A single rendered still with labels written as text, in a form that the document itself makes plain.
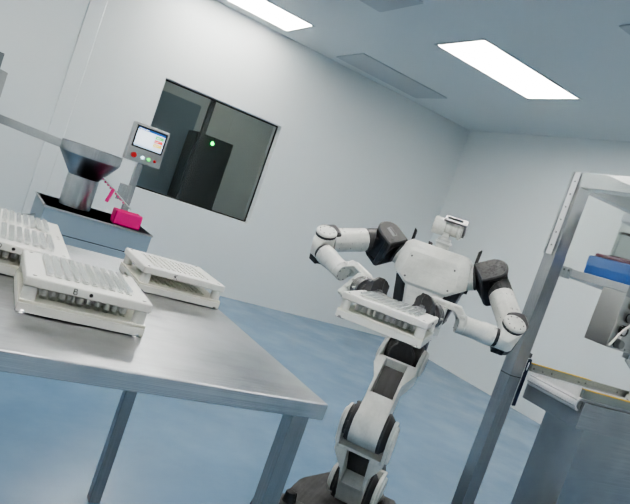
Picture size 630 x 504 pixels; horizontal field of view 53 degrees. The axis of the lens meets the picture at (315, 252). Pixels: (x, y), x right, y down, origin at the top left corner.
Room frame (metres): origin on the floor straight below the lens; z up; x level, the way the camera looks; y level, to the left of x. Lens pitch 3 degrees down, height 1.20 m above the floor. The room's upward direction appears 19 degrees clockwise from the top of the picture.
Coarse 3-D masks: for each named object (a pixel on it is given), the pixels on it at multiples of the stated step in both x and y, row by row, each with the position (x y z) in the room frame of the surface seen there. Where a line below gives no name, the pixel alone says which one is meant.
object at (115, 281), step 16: (48, 256) 1.33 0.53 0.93; (48, 272) 1.21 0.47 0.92; (64, 272) 1.26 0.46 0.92; (80, 272) 1.30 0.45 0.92; (96, 272) 1.35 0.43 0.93; (112, 272) 1.41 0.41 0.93; (112, 288) 1.27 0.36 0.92; (128, 288) 1.30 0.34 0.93; (80, 304) 1.24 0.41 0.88; (96, 304) 1.26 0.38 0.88
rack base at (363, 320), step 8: (336, 312) 1.71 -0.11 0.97; (344, 312) 1.70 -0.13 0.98; (352, 312) 1.70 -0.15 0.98; (352, 320) 1.69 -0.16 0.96; (360, 320) 1.69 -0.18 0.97; (368, 320) 1.68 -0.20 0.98; (376, 320) 1.70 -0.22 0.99; (376, 328) 1.67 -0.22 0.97; (384, 328) 1.67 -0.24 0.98; (392, 328) 1.66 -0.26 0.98; (400, 328) 1.71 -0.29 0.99; (392, 336) 1.66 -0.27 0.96; (400, 336) 1.65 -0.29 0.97; (408, 336) 1.65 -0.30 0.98; (424, 336) 1.71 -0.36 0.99; (432, 336) 1.87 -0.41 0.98; (416, 344) 1.64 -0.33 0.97; (424, 344) 1.71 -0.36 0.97
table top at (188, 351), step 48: (0, 288) 1.27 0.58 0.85; (0, 336) 1.00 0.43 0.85; (48, 336) 1.08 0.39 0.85; (96, 336) 1.18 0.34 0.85; (144, 336) 1.29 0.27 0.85; (192, 336) 1.42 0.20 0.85; (240, 336) 1.59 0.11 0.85; (96, 384) 1.03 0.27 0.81; (144, 384) 1.07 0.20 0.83; (192, 384) 1.11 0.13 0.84; (240, 384) 1.19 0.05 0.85; (288, 384) 1.31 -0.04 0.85
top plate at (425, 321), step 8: (344, 296) 1.71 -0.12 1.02; (352, 296) 1.70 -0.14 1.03; (360, 296) 1.72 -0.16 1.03; (360, 304) 1.69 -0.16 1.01; (368, 304) 1.69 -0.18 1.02; (376, 304) 1.68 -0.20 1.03; (384, 312) 1.67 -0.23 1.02; (392, 312) 1.67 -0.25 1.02; (400, 312) 1.66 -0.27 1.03; (408, 320) 1.65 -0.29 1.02; (416, 320) 1.65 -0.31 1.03; (424, 320) 1.67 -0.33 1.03; (432, 320) 1.74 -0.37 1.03; (424, 328) 1.64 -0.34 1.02
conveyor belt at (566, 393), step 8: (536, 376) 2.49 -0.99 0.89; (544, 376) 2.54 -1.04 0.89; (536, 384) 2.46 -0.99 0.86; (544, 384) 2.43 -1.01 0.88; (552, 384) 2.41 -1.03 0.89; (560, 384) 2.47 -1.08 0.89; (568, 384) 2.55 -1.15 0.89; (544, 392) 2.42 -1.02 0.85; (552, 392) 2.38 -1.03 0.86; (560, 392) 2.35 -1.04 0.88; (568, 392) 2.34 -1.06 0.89; (576, 392) 2.40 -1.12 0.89; (600, 392) 2.66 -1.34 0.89; (560, 400) 2.34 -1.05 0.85; (568, 400) 2.31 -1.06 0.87; (576, 400) 2.28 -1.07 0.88; (584, 400) 2.29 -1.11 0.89; (576, 408) 2.28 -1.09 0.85; (616, 408) 2.36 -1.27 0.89
